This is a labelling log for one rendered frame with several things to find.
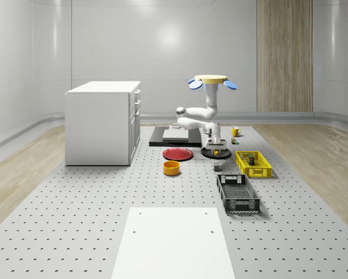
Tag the dark flat-sided can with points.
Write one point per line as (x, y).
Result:
(251, 160)

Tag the white cabinet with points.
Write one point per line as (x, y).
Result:
(98, 128)

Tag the red plate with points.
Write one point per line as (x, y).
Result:
(178, 154)

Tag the yellow mug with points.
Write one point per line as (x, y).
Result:
(235, 132)

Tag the yellow basket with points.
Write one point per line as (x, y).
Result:
(253, 170)

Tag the dark grey basket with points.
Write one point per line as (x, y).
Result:
(239, 203)

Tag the white board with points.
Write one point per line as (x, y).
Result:
(173, 247)

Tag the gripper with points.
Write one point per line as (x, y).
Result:
(215, 143)

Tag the grey cube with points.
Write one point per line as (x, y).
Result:
(217, 167)

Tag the yellow bowl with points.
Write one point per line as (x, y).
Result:
(171, 170)

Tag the puzzle cube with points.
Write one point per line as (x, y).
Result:
(235, 141)

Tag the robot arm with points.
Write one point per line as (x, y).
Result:
(197, 112)

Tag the black plate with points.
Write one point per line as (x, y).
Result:
(224, 154)

